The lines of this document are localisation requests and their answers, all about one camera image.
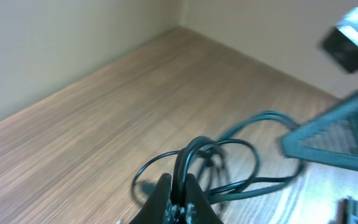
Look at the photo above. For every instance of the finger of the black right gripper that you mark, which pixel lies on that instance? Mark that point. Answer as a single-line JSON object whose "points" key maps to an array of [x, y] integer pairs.
{"points": [[331, 138]]}

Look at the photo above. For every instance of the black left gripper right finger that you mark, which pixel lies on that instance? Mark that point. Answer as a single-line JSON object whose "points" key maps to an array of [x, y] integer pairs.
{"points": [[197, 208]]}

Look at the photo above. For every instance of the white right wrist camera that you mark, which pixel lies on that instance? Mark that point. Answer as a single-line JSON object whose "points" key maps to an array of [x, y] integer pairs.
{"points": [[341, 42]]}

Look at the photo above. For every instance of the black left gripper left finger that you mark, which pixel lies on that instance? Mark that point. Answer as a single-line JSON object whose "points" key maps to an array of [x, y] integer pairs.
{"points": [[157, 208]]}

